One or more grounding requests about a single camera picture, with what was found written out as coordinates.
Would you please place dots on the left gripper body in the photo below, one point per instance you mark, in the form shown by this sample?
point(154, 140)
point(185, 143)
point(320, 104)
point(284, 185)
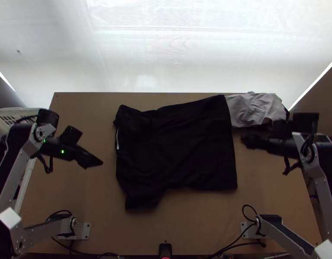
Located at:
point(75, 156)

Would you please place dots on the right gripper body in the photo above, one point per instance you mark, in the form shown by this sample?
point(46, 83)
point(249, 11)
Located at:
point(266, 145)

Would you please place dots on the dark t-shirt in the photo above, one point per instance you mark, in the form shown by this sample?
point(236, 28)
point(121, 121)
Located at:
point(176, 148)

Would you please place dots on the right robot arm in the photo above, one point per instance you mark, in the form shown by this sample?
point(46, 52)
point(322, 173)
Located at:
point(316, 172)

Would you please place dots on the pile of folded clothes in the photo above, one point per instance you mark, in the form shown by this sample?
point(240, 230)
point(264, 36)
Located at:
point(252, 110)

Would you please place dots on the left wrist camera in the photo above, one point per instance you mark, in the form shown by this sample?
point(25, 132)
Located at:
point(71, 135)

